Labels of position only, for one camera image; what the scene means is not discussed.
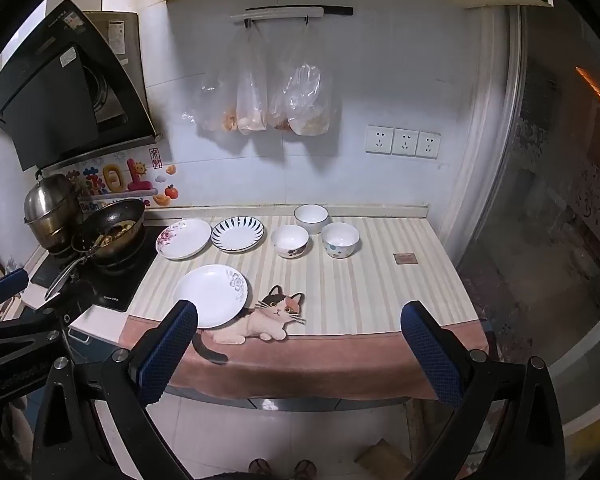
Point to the stainless steel pot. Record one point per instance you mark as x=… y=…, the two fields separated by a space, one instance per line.
x=50 y=210

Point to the white plate with grey flower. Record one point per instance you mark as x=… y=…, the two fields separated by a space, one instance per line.
x=207 y=295

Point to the person's foot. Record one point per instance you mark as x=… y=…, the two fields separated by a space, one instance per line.
x=260 y=466
x=305 y=468

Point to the person's left foot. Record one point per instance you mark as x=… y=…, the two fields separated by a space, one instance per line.
x=260 y=466

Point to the person's right foot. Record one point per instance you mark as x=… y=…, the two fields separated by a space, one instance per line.
x=305 y=468

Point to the white wall power outlet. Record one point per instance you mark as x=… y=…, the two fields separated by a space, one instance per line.
x=379 y=139
x=405 y=142
x=428 y=145

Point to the pink floral white plate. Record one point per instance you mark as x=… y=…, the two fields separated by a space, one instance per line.
x=182 y=240

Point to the blue striped white plate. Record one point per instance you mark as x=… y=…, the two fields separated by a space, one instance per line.
x=237 y=234

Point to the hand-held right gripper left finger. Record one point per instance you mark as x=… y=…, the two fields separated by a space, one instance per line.
x=169 y=352

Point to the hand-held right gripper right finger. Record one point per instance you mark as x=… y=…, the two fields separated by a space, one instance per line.
x=430 y=355

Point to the brown cardboard box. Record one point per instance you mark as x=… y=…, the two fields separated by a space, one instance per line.
x=382 y=460

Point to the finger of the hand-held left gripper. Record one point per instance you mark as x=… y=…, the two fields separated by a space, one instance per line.
x=7 y=284

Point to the wall hanging rail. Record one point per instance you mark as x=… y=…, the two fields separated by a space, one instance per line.
x=290 y=12

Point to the black induction cooktop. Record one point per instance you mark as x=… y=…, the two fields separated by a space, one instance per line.
x=122 y=285

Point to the patterned glass sliding door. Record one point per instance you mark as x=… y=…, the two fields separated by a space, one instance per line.
x=555 y=210

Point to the striped cat print table mat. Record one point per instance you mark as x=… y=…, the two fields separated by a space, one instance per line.
x=360 y=300

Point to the white bowl with floral print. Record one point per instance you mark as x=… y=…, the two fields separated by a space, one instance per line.
x=290 y=242

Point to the black wok with food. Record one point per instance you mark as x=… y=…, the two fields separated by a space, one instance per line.
x=117 y=222

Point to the brown square mat patch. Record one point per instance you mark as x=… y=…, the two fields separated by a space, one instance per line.
x=405 y=258

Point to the clear plastic bag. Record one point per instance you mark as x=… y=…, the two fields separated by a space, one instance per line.
x=251 y=105
x=279 y=110
x=312 y=105
x=215 y=105

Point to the black range hood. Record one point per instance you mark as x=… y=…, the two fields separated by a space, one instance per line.
x=55 y=95

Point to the straight-sided white bowl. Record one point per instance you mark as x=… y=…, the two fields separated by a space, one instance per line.
x=311 y=217

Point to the colourful wall sticker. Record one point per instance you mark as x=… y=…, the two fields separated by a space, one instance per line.
x=130 y=177

